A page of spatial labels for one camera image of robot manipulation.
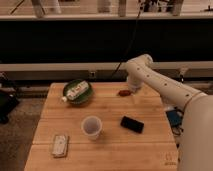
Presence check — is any black object at left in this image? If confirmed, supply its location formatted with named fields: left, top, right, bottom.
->
left=0, top=72, right=19, bottom=124

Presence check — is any blue box on floor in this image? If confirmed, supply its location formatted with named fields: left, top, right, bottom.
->
left=166, top=110, right=182, bottom=127

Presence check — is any grey white sponge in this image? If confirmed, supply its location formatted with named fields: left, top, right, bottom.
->
left=52, top=135, right=69, bottom=158

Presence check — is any black hanging cable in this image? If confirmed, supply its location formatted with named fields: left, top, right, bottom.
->
left=110, top=6, right=142, bottom=79

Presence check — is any green bowl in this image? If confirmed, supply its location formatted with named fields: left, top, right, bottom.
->
left=62, top=79, right=93, bottom=105

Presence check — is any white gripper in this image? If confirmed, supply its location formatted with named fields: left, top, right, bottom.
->
left=126, top=75, right=142, bottom=93

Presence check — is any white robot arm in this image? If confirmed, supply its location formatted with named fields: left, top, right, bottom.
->
left=125, top=54, right=213, bottom=171

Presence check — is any black rectangular block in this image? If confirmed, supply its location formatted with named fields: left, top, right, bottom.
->
left=120, top=116, right=144, bottom=133

